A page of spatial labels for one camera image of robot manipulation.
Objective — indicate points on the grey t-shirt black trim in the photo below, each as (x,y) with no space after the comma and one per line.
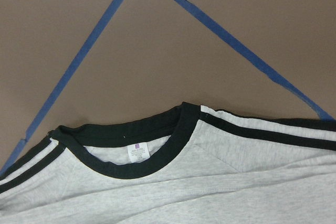
(190,164)

